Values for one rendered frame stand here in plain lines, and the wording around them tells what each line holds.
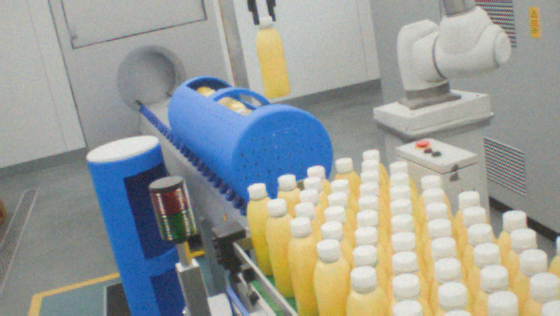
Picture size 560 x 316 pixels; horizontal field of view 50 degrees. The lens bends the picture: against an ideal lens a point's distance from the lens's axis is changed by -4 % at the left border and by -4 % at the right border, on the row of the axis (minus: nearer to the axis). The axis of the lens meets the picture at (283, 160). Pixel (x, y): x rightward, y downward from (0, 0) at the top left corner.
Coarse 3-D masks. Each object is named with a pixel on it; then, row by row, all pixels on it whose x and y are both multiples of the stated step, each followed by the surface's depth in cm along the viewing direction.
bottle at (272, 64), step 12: (264, 36) 162; (276, 36) 163; (264, 48) 163; (276, 48) 163; (264, 60) 164; (276, 60) 164; (264, 72) 165; (276, 72) 164; (264, 84) 167; (276, 84) 165; (288, 84) 168; (276, 96) 166
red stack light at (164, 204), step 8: (184, 184) 107; (168, 192) 104; (176, 192) 105; (184, 192) 106; (152, 200) 106; (160, 200) 104; (168, 200) 104; (176, 200) 105; (184, 200) 106; (160, 208) 105; (168, 208) 105; (176, 208) 105; (184, 208) 106
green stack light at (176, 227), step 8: (160, 216) 106; (168, 216) 105; (176, 216) 105; (184, 216) 106; (192, 216) 108; (160, 224) 106; (168, 224) 106; (176, 224) 106; (184, 224) 106; (192, 224) 108; (160, 232) 108; (168, 232) 106; (176, 232) 106; (184, 232) 107; (192, 232) 108; (168, 240) 107; (176, 240) 106
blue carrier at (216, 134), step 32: (192, 96) 211; (224, 96) 194; (256, 96) 198; (192, 128) 197; (224, 128) 168; (256, 128) 157; (288, 128) 160; (320, 128) 163; (224, 160) 163; (256, 160) 159; (288, 160) 162; (320, 160) 165
